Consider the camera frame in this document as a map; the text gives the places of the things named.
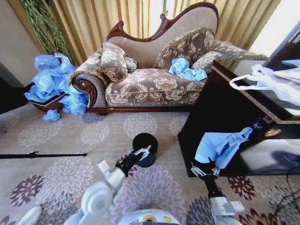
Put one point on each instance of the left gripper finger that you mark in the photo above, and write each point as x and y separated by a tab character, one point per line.
144	156
143	149

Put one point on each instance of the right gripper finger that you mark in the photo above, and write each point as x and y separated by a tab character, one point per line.
197	171
213	169

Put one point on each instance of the black round trash bin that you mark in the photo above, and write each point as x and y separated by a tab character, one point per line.
145	143

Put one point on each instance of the blue garbage bag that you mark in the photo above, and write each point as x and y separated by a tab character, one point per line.
218	147

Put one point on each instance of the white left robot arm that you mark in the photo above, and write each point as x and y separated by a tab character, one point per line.
98	199

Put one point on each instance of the small blue bag wad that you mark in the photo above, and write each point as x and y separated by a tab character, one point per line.
52	115

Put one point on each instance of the crumpled blue bag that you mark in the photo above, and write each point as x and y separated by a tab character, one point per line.
187	70

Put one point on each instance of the white plastic bag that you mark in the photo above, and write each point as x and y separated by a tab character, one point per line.
274	82

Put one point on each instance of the black cabinet with gold trim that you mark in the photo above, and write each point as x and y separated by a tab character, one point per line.
215	110

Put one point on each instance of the white robot front shell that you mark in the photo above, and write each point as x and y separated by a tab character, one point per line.
147	218

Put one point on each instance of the floral wood-framed chaise sofa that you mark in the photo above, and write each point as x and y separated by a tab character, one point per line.
150	86

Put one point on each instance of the thin black pole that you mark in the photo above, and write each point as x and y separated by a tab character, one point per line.
47	155

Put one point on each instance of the small floral bolster cushion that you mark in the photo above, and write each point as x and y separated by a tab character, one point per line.
131	64

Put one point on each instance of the square floral fringed pillow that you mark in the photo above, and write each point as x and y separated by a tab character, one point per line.
113	62

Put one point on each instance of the flat floral pillow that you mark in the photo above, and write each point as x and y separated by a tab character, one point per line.
206	59

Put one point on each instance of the large floral fringed pillow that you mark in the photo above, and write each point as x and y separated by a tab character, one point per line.
185	48

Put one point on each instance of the big pile of blue bags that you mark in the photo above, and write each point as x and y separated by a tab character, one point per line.
50	77

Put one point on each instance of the beige pleated curtain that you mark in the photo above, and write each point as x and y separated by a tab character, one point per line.
98	21

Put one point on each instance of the dark furniture piece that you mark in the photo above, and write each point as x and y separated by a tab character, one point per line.
10	93

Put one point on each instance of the green hanging plant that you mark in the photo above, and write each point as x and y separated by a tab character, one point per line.
47	30

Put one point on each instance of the black screen frame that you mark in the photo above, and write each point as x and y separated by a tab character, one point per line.
289	44

